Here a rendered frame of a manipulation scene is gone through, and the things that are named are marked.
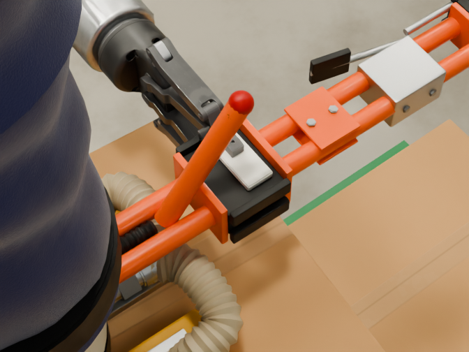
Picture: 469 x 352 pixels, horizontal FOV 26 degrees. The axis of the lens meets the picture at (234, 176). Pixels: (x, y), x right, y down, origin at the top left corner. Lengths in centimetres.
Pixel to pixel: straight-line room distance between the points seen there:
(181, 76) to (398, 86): 22
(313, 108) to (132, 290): 25
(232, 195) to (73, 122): 32
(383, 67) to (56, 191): 50
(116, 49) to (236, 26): 167
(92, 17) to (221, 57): 158
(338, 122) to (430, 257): 74
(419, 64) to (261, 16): 169
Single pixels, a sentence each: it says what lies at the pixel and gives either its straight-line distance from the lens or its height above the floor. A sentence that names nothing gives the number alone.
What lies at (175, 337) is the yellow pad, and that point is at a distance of 103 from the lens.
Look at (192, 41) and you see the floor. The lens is 268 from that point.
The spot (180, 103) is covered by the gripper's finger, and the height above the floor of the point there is 123.
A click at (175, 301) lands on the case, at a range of 107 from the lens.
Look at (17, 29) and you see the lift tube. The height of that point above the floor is 164.
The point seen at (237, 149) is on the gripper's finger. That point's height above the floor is 123.
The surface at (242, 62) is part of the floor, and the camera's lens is 263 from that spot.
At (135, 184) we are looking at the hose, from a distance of 105.
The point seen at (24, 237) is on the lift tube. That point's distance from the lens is 67.
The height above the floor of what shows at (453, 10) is 122.
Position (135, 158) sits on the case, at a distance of 117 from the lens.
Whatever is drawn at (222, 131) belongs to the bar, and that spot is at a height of 130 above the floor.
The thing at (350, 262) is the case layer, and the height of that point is 54.
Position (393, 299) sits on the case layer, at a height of 54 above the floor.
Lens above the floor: 203
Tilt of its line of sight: 57 degrees down
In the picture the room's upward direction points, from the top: straight up
